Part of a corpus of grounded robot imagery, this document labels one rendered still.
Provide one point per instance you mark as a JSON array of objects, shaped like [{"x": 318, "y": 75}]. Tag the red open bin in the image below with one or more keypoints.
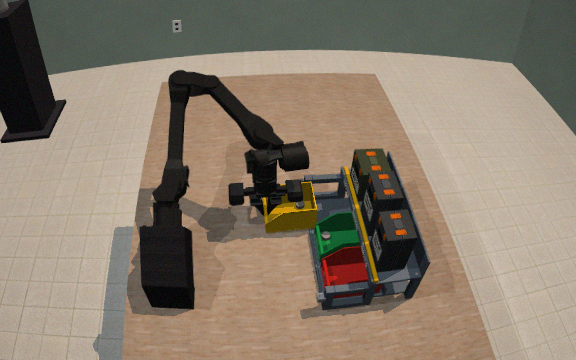
[{"x": 345, "y": 266}]

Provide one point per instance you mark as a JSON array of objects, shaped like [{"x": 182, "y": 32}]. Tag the green open bin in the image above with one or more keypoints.
[{"x": 341, "y": 228}]

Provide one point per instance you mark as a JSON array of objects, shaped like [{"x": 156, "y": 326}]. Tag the olive green tool case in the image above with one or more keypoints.
[{"x": 365, "y": 161}]

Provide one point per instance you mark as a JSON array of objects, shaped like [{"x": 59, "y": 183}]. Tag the yellow flat bar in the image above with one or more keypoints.
[{"x": 362, "y": 227}]

